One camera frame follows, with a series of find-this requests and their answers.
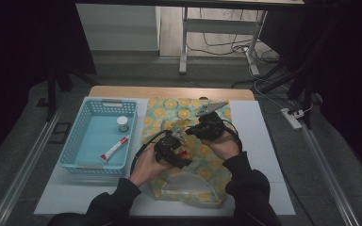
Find black floor cables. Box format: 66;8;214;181
187;8;281;65

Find metal floor rail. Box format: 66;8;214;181
300;123;361;226
0;105;64;226

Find white floor cable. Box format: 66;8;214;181
253;64;314;115

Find blue plastic basket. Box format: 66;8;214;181
58;96;139;177

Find small jar white lid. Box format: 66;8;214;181
116;115;130;133

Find orange print cloth bag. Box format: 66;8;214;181
141;96;234;209

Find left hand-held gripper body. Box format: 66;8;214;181
154;126;188;165

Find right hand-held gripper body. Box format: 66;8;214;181
195;101;229;141

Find white cabinet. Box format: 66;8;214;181
75;3;161;52

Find hand-held gripper cable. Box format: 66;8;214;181
222;118;243;154
130;129;169;175

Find black metal stand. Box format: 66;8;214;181
45;60;99;122
257;59;323;130

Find white power strip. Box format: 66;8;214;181
280;107;304;131

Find right hand-held gripper cable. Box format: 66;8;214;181
222;118;243;154

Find white metal frame desk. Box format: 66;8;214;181
74;0;305;76

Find person's right hand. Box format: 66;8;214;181
200;129;241;161

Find white tube red cap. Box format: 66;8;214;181
100;135;130;163

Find black floor plate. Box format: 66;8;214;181
48;121;73;145

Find person's left hand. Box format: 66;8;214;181
129;143;172;188

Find white table mat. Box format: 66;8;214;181
33;97;296;218

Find left hand-held gripper cable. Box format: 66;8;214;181
130;129;169;175

